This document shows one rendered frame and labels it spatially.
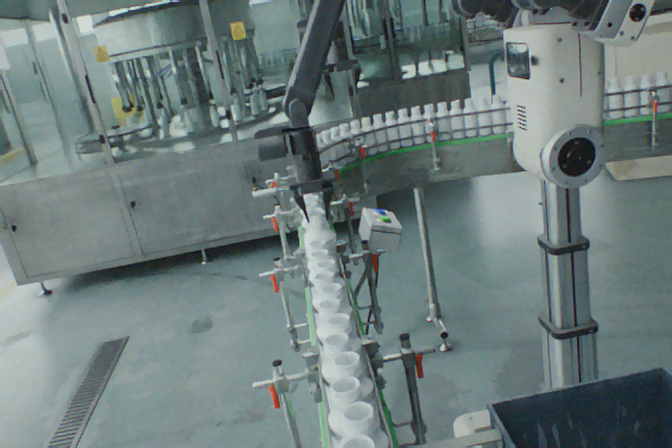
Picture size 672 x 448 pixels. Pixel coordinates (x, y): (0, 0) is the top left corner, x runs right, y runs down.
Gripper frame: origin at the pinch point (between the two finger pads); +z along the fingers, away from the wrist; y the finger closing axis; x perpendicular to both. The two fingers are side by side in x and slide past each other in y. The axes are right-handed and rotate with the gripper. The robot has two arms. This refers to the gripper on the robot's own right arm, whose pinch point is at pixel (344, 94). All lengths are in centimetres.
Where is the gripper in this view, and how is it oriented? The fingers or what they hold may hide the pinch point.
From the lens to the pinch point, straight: 168.5
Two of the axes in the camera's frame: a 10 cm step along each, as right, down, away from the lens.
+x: 1.0, 3.1, -9.5
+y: -9.8, 2.0, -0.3
